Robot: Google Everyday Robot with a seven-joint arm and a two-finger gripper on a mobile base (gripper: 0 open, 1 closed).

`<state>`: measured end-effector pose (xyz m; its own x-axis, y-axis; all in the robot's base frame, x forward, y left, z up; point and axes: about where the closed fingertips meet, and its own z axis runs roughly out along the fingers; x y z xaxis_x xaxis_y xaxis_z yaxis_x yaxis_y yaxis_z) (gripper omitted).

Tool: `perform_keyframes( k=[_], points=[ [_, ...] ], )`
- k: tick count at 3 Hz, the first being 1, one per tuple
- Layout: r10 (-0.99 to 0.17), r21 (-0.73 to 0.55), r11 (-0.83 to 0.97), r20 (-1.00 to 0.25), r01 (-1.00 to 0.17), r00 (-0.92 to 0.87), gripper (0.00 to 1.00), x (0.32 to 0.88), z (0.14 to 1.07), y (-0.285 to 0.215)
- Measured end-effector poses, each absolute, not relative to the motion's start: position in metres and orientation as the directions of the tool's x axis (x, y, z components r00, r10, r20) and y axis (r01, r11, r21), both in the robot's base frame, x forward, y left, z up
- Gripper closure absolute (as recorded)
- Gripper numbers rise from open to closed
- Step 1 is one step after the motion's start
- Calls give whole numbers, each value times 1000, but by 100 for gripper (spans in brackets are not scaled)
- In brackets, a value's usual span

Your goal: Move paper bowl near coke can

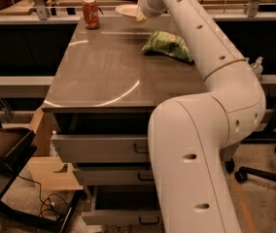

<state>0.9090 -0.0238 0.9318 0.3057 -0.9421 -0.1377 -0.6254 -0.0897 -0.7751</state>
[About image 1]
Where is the green chip bag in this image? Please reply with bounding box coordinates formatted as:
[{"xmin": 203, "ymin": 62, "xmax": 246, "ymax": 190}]
[{"xmin": 142, "ymin": 30, "xmax": 193, "ymax": 63}]

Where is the black tray on stand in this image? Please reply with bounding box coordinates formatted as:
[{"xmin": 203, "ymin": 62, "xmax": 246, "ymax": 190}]
[{"xmin": 0, "ymin": 112, "xmax": 38, "ymax": 174}]

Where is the white paper bowl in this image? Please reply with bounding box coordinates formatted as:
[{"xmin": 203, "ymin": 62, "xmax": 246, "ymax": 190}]
[{"xmin": 116, "ymin": 4, "xmax": 138, "ymax": 17}]

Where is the orange soda can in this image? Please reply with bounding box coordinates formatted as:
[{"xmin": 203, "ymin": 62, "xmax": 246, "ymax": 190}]
[{"xmin": 82, "ymin": 0, "xmax": 99, "ymax": 29}]

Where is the top grey drawer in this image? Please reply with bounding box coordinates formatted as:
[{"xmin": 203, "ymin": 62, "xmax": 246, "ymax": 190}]
[{"xmin": 52, "ymin": 134, "xmax": 150, "ymax": 163}]

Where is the wooden box on floor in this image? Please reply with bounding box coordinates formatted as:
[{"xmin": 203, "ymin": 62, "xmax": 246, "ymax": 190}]
[{"xmin": 27, "ymin": 156, "xmax": 83, "ymax": 191}]

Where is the bottom grey drawer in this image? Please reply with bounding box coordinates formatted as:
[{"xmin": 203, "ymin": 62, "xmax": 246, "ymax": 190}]
[{"xmin": 82, "ymin": 184, "xmax": 161, "ymax": 226}]

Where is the clear plastic bottle right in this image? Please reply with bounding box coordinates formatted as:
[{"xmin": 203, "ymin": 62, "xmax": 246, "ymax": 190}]
[{"xmin": 251, "ymin": 56, "xmax": 263, "ymax": 78}]

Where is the middle grey drawer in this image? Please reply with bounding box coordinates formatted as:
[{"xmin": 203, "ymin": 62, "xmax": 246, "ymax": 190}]
[{"xmin": 73, "ymin": 164, "xmax": 154, "ymax": 186}]

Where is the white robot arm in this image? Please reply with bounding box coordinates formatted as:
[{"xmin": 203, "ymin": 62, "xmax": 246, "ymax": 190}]
[{"xmin": 138, "ymin": 0, "xmax": 266, "ymax": 233}]

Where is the grey drawer cabinet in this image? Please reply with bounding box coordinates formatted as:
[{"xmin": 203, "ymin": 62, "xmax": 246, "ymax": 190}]
[{"xmin": 42, "ymin": 15, "xmax": 210, "ymax": 227}]

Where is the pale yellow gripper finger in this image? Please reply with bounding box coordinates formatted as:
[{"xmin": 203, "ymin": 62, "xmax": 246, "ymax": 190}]
[{"xmin": 136, "ymin": 7, "xmax": 147, "ymax": 22}]

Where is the black floor cable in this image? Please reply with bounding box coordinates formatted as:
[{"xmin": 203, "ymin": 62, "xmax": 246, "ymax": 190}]
[{"xmin": 17, "ymin": 174, "xmax": 70, "ymax": 223}]

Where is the grey drawer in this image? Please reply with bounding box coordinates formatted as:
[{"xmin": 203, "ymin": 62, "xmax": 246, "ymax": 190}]
[
  {"xmin": 52, "ymin": 134, "xmax": 150, "ymax": 163},
  {"xmin": 82, "ymin": 184, "xmax": 161, "ymax": 226},
  {"xmin": 73, "ymin": 164, "xmax": 154, "ymax": 186}
]

